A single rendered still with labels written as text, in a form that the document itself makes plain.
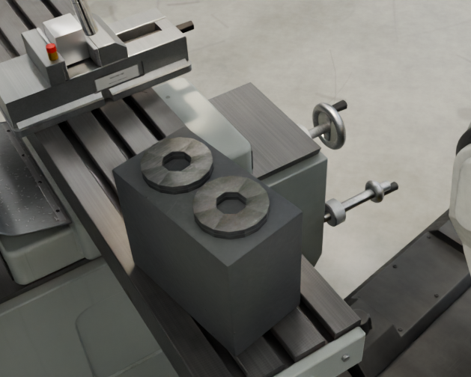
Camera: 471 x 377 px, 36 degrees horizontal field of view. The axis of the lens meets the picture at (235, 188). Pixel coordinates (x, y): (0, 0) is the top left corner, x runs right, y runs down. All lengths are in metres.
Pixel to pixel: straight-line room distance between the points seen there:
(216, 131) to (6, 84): 0.40
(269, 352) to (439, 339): 0.53
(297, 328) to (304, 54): 2.15
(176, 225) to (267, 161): 0.65
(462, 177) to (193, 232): 0.42
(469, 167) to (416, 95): 1.82
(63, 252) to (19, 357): 0.25
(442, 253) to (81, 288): 0.71
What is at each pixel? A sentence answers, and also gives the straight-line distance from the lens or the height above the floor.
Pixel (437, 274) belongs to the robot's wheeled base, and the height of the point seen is 0.59.
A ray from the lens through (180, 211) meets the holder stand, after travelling 0.85.
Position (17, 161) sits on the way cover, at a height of 0.86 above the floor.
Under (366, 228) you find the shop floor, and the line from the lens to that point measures 2.32.
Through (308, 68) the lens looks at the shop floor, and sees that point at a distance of 2.95.
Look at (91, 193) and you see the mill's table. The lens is 1.16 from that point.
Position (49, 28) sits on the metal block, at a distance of 1.30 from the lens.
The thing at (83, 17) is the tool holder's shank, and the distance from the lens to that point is 1.20.
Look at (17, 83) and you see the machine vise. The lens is 1.31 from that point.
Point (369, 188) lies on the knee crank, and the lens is 1.72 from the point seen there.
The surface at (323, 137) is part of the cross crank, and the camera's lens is 1.73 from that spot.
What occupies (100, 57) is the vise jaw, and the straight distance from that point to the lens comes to 1.29.
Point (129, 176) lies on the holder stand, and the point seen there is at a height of 1.11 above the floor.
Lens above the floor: 1.73
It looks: 45 degrees down
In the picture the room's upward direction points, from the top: 4 degrees counter-clockwise
